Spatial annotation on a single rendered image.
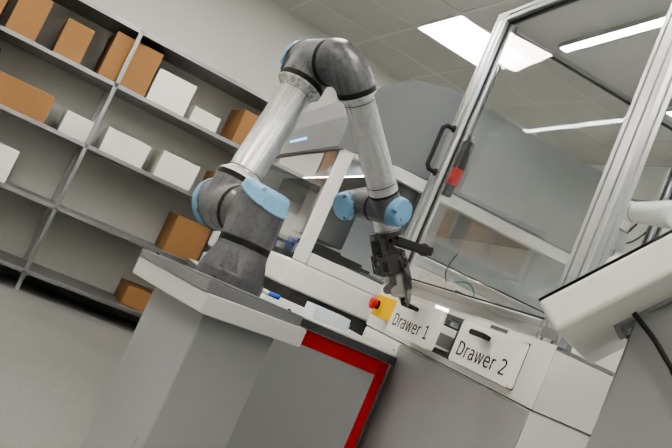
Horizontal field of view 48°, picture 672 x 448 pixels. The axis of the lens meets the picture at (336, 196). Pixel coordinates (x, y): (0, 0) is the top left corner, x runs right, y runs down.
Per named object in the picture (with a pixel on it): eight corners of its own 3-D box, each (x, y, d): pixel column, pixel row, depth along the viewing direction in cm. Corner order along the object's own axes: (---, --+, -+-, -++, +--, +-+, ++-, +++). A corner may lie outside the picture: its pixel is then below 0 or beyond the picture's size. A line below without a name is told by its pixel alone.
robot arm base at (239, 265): (219, 280, 153) (240, 235, 155) (181, 265, 164) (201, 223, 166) (272, 303, 163) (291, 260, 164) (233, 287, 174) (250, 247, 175)
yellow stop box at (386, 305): (376, 316, 240) (385, 295, 241) (368, 312, 247) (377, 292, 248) (389, 322, 241) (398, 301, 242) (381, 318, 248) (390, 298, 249)
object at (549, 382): (531, 409, 161) (556, 345, 162) (365, 324, 258) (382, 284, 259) (835, 539, 188) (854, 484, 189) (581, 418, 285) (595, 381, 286)
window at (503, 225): (549, 321, 171) (697, -49, 182) (401, 276, 253) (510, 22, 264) (551, 322, 171) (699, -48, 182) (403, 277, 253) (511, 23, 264)
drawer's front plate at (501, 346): (505, 387, 169) (524, 341, 170) (447, 358, 197) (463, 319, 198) (511, 390, 169) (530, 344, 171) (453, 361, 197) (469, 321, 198)
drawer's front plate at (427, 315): (426, 349, 197) (442, 310, 199) (385, 329, 225) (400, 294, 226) (432, 351, 198) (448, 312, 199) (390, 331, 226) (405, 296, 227)
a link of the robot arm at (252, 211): (240, 236, 157) (266, 177, 159) (206, 226, 167) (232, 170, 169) (281, 257, 164) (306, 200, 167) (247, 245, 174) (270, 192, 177)
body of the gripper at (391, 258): (373, 276, 212) (366, 234, 211) (401, 270, 215) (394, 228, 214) (383, 279, 205) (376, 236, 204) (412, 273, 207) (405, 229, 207)
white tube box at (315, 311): (312, 317, 228) (317, 305, 228) (302, 312, 235) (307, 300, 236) (346, 331, 232) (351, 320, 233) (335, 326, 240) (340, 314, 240)
